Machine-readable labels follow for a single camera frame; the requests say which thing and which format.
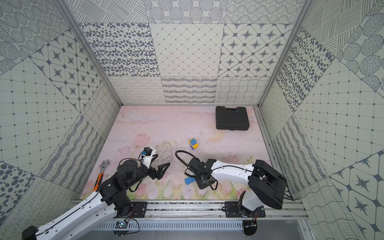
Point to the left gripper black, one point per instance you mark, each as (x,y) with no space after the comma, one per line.
(153,172)

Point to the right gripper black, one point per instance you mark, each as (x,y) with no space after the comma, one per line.
(200,185)

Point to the light blue long lego brick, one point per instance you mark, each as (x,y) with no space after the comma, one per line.
(189,180)

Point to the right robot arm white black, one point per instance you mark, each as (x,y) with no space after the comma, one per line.
(267,186)

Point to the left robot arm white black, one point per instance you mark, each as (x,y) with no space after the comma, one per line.
(110,200)

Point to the black plastic tool case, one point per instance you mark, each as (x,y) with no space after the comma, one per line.
(233,119)

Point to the left controller board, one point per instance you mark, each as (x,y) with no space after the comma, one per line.
(120,229)

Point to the controller board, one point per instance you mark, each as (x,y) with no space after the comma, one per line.
(120,229)
(250,227)

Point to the right controller board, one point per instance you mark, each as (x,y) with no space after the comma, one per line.
(250,227)

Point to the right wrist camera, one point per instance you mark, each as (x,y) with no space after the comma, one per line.
(197,167)

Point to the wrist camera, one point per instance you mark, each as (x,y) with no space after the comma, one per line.
(147,155)
(197,167)

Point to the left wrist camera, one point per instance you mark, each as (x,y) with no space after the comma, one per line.
(147,155)

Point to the aluminium mounting rail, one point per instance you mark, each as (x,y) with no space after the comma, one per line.
(212,210)

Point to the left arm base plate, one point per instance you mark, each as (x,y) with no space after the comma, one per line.
(134,210)

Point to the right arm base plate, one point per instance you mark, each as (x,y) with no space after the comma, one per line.
(236,210)

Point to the orange handled adjustable wrench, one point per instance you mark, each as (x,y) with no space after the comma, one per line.
(103,167)

